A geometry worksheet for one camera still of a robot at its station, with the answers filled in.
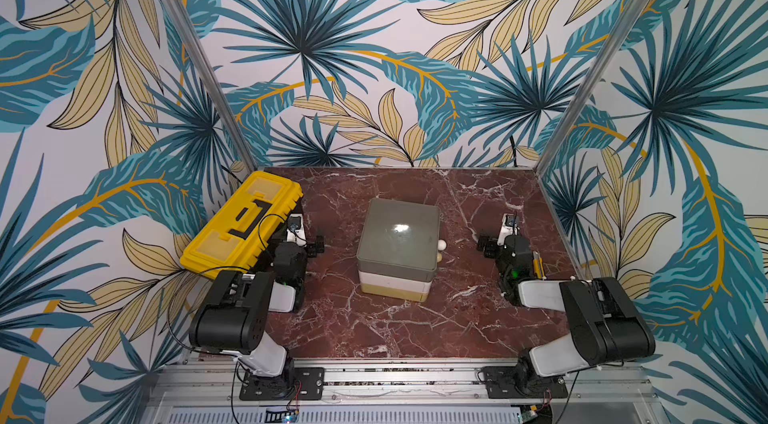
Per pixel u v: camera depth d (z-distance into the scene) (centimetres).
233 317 45
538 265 93
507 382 74
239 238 80
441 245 78
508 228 79
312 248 82
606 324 45
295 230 76
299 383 72
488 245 84
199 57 85
